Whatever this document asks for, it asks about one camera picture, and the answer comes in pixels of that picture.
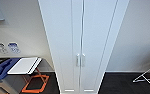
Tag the white wardrobe door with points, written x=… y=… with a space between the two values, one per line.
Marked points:
x=57 y=26
x=97 y=26

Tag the white wardrobe cabinet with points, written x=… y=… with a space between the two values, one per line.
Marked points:
x=118 y=20

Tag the white drying rack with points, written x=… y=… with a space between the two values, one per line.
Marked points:
x=144 y=75

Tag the blue cloth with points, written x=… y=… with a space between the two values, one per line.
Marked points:
x=1 y=68

